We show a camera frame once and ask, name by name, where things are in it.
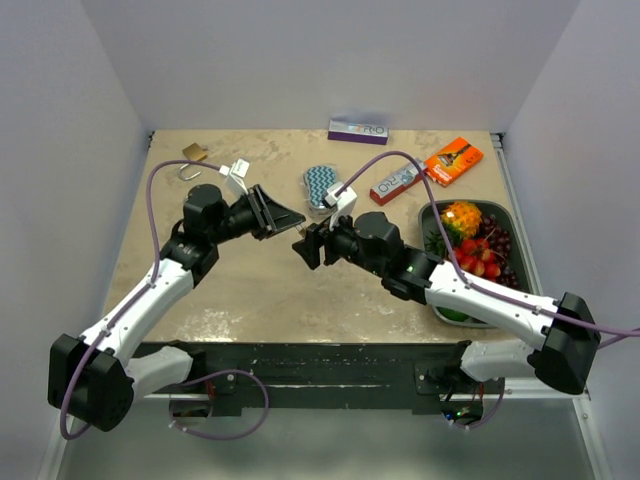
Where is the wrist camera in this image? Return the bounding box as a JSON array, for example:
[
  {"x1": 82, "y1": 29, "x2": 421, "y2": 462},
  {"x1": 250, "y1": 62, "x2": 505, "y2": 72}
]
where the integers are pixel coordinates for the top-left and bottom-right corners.
[
  {"x1": 323, "y1": 182, "x2": 357, "y2": 231},
  {"x1": 218, "y1": 158, "x2": 250, "y2": 197}
]

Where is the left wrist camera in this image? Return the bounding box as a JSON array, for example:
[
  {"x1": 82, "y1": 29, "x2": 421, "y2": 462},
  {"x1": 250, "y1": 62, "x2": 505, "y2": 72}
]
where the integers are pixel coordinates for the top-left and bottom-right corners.
[{"x1": 218, "y1": 158, "x2": 250, "y2": 197}]

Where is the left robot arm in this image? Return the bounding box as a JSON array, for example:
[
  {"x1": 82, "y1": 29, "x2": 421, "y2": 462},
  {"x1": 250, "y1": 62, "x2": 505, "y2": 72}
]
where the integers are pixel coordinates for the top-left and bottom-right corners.
[{"x1": 47, "y1": 184, "x2": 305, "y2": 432}]

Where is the aluminium rail frame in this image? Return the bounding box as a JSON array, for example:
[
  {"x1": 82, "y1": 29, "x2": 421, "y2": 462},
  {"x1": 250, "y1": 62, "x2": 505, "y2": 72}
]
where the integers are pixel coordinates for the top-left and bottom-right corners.
[{"x1": 39, "y1": 381, "x2": 613, "y2": 479}]

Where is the large brass padlock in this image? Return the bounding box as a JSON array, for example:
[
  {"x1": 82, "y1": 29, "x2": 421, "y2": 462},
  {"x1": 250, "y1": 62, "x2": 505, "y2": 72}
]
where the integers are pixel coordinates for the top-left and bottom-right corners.
[{"x1": 177, "y1": 143, "x2": 208, "y2": 182}]

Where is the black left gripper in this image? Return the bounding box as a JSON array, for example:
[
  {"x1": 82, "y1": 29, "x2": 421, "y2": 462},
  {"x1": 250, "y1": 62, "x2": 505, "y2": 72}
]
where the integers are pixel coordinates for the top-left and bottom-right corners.
[{"x1": 210, "y1": 184, "x2": 305, "y2": 245}]

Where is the purple cable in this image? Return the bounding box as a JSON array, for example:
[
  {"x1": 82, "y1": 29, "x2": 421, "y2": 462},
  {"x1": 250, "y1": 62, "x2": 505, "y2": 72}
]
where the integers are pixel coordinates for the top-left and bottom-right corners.
[
  {"x1": 333, "y1": 150, "x2": 640, "y2": 431},
  {"x1": 59, "y1": 159, "x2": 270, "y2": 441}
]

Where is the dark grapes bunch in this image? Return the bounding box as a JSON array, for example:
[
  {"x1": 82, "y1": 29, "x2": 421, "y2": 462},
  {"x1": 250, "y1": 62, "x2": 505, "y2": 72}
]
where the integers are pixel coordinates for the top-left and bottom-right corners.
[{"x1": 474, "y1": 215, "x2": 524, "y2": 291}]

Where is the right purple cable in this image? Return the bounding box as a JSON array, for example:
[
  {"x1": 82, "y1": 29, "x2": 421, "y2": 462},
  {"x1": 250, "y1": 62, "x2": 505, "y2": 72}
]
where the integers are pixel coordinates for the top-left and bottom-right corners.
[{"x1": 333, "y1": 150, "x2": 640, "y2": 431}]

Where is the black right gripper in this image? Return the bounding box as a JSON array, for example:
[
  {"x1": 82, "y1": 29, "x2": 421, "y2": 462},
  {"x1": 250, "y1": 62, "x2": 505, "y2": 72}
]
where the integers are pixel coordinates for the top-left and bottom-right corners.
[{"x1": 292, "y1": 205, "x2": 386, "y2": 278}]

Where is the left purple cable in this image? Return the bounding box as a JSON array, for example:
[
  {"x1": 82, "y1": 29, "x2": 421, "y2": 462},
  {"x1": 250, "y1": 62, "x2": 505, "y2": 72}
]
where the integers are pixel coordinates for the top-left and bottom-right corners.
[{"x1": 59, "y1": 159, "x2": 270, "y2": 441}]

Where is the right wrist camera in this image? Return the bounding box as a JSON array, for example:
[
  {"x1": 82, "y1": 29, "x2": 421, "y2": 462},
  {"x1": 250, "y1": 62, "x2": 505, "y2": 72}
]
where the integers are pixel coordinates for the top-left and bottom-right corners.
[{"x1": 323, "y1": 182, "x2": 357, "y2": 231}]

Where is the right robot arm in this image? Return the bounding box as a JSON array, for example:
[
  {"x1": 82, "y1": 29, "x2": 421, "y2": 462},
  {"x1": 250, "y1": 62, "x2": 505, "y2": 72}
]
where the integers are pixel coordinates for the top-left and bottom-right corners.
[{"x1": 292, "y1": 212, "x2": 601, "y2": 395}]

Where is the grey fruit tray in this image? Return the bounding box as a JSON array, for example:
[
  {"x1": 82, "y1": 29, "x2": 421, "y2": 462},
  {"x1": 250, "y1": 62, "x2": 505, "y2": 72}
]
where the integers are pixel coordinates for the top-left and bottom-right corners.
[{"x1": 417, "y1": 199, "x2": 537, "y2": 329}]

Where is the red white box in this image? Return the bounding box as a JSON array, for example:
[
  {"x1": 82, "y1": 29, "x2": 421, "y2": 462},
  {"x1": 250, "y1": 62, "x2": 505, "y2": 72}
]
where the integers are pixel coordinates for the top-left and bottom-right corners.
[{"x1": 369, "y1": 160, "x2": 427, "y2": 206}]

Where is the blue zigzag pouch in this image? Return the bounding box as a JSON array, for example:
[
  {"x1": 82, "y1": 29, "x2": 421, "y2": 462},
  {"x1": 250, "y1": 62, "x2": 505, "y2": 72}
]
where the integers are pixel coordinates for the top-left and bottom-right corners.
[{"x1": 302, "y1": 164, "x2": 339, "y2": 216}]

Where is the toy pineapple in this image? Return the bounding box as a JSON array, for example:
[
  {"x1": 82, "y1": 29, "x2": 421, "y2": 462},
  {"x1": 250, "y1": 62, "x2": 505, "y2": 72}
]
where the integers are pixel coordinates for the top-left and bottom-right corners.
[{"x1": 425, "y1": 201, "x2": 482, "y2": 257}]

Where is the orange box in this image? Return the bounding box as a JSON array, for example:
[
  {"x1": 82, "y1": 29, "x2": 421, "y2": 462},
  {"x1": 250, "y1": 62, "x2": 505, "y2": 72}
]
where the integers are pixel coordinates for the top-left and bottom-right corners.
[{"x1": 426, "y1": 137, "x2": 484, "y2": 187}]

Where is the purple white box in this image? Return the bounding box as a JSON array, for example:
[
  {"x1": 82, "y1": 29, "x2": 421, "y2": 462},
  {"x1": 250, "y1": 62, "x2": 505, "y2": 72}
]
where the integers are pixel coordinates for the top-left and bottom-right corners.
[{"x1": 327, "y1": 112, "x2": 390, "y2": 145}]

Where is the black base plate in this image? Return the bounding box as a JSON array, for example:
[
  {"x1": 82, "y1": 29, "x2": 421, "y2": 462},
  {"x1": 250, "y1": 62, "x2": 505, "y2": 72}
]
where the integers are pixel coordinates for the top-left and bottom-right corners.
[{"x1": 129, "y1": 341, "x2": 506, "y2": 417}]

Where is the green avocado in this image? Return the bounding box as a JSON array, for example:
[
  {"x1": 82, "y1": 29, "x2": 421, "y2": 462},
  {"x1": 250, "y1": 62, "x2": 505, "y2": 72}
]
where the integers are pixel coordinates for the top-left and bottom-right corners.
[{"x1": 436, "y1": 307, "x2": 469, "y2": 322}]

